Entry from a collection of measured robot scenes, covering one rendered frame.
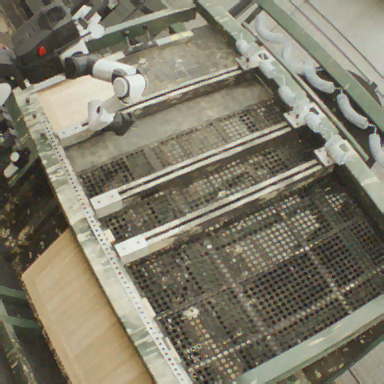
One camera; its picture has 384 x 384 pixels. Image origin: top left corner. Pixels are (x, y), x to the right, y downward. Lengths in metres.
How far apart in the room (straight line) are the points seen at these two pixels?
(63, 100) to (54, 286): 0.95
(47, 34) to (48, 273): 1.19
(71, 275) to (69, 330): 0.27
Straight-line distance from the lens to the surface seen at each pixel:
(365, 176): 2.86
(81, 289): 2.91
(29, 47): 2.66
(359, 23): 8.19
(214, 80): 3.18
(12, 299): 3.19
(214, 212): 2.67
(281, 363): 2.38
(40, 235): 3.19
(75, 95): 3.24
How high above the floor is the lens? 1.89
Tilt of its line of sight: 13 degrees down
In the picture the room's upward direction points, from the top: 48 degrees clockwise
